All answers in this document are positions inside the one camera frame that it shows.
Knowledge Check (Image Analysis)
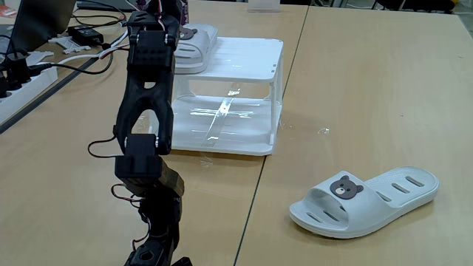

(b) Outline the black power cable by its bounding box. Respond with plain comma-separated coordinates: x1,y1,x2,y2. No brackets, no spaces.
28,42,115,76

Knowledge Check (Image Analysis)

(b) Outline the white plastic open box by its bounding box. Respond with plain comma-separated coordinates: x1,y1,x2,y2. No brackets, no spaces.
142,35,285,157

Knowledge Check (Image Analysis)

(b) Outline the white flat piece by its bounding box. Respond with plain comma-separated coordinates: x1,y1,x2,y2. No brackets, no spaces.
24,50,55,67

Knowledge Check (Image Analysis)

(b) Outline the white power strip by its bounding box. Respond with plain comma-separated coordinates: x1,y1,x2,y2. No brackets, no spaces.
0,66,59,126

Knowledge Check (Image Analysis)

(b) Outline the red flat item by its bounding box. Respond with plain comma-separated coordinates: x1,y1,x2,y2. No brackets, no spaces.
0,4,18,18

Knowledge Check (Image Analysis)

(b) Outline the black chair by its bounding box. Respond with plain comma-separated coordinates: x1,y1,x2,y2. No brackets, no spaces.
372,0,456,14

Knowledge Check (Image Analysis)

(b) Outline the black plug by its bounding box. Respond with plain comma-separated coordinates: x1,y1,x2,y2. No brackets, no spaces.
0,75,11,99
4,51,33,85

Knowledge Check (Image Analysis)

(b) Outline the white bear slipper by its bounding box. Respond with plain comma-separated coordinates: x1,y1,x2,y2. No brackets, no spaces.
288,166,440,239
173,24,220,75

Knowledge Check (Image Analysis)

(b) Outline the dark flat device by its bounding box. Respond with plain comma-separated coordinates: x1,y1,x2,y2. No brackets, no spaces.
76,0,138,13

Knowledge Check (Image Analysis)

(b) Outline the white printed part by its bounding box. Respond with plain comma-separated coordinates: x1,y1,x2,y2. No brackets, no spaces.
47,35,92,55

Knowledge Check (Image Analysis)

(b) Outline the dark laptop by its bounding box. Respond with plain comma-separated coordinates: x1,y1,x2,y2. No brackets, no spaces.
6,0,78,53

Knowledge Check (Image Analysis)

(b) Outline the looped black cable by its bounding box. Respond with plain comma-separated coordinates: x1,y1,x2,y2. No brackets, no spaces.
71,0,129,29

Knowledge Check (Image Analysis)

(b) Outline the white cable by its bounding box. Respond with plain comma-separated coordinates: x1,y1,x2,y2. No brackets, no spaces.
55,22,140,66

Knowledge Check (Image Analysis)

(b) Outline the white stand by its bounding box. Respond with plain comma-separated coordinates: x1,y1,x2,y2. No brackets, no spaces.
247,0,282,13

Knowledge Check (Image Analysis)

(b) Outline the black power adapter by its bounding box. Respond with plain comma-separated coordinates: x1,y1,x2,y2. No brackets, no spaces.
67,24,105,47

